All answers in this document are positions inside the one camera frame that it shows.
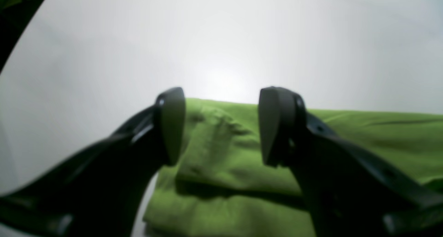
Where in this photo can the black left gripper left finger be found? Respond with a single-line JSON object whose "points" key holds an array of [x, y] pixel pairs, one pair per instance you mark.
{"points": [[97, 191]]}

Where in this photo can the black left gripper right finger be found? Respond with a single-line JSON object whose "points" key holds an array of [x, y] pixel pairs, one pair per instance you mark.
{"points": [[348, 190]]}

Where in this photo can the green T-shirt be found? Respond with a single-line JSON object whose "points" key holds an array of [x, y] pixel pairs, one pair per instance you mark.
{"points": [[221, 188]]}

